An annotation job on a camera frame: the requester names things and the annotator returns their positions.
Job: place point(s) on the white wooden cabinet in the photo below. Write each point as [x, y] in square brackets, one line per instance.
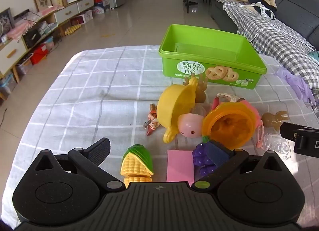
[66, 12]

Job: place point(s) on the red bag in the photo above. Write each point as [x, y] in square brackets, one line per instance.
[38, 55]

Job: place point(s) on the white pink carton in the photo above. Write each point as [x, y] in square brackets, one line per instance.
[82, 17]

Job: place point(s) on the purple plastic glove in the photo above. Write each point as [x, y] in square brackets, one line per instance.
[294, 81]

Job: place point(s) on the black garment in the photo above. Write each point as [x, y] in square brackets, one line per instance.
[264, 2]

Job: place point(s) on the small figurine toy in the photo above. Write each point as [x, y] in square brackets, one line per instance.
[152, 125]

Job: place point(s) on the checkered sofa cover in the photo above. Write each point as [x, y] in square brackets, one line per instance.
[261, 28]

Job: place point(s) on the blue white bag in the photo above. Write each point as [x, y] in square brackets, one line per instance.
[99, 10]

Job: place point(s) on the pink lace cloth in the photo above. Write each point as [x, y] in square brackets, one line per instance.
[27, 22]

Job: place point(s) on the row of yellow toys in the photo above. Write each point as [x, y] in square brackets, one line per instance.
[72, 30]

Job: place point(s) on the grey grid tablecloth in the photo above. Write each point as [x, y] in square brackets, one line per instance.
[87, 91]

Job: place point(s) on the teal cushion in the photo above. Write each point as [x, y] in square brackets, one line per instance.
[315, 55]

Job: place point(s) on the dark grey sofa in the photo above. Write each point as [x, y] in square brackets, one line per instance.
[299, 9]

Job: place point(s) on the green plastic box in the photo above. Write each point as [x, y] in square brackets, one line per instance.
[169, 63]

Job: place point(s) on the toy corn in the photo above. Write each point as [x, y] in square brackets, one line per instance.
[134, 164]

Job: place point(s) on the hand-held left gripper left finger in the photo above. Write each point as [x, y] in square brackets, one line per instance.
[100, 151]

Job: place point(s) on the pink rectangular block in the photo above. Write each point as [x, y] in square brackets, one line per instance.
[179, 168]

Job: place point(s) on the clear plastic case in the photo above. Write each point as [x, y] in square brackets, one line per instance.
[274, 146]

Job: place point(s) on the pink toy ball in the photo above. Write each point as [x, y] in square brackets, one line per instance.
[190, 125]

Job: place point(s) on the yellow toy pot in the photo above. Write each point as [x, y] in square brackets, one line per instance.
[172, 106]

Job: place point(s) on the pink pig toy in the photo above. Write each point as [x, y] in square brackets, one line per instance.
[248, 103]

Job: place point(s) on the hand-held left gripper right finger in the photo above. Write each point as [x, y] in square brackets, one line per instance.
[220, 156]

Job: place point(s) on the orange toy pot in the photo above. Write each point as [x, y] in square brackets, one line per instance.
[231, 126]

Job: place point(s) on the black speaker box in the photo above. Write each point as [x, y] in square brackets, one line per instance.
[32, 37]

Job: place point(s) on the purple toy grapes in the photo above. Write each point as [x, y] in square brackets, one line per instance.
[199, 155]

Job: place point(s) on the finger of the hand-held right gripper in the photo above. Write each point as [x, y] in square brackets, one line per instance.
[287, 131]

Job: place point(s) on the dark framed picture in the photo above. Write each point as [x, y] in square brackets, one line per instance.
[7, 18]

